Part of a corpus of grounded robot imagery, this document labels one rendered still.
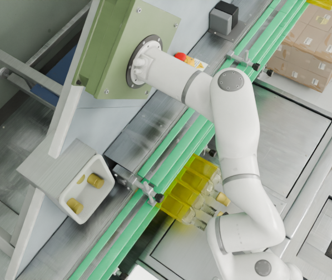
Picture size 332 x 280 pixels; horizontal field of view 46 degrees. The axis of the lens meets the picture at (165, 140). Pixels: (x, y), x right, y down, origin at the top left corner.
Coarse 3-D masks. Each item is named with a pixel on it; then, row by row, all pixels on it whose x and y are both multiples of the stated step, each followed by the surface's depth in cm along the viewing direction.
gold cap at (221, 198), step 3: (219, 195) 134; (222, 195) 134; (225, 195) 134; (216, 198) 134; (219, 198) 133; (222, 198) 133; (225, 198) 133; (228, 198) 133; (219, 201) 134; (222, 201) 133; (225, 201) 133; (228, 201) 132; (225, 204) 133; (228, 204) 134
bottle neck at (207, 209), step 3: (204, 204) 133; (207, 204) 134; (201, 207) 133; (204, 207) 133; (207, 207) 133; (210, 207) 133; (204, 210) 133; (207, 210) 132; (210, 210) 132; (213, 210) 132; (216, 210) 132; (207, 213) 133; (210, 213) 132; (213, 213) 132; (213, 216) 132
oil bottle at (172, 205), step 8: (168, 192) 135; (168, 200) 134; (176, 200) 133; (160, 208) 136; (168, 208) 132; (176, 208) 132; (184, 208) 132; (192, 208) 132; (176, 216) 131; (184, 216) 130; (192, 216) 131
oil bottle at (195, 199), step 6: (174, 180) 137; (174, 186) 136; (180, 186) 136; (186, 186) 136; (174, 192) 135; (180, 192) 135; (186, 192) 134; (192, 192) 134; (198, 192) 134; (180, 198) 134; (186, 198) 133; (192, 198) 133; (198, 198) 133; (204, 198) 134; (192, 204) 132; (198, 204) 132; (198, 210) 134
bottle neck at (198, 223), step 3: (195, 216) 132; (195, 219) 131; (198, 219) 131; (201, 219) 132; (192, 222) 131; (195, 222) 131; (198, 222) 130; (201, 222) 130; (204, 222) 131; (195, 225) 131; (198, 225) 130; (201, 225) 130; (204, 225) 130; (201, 228) 130; (204, 228) 130
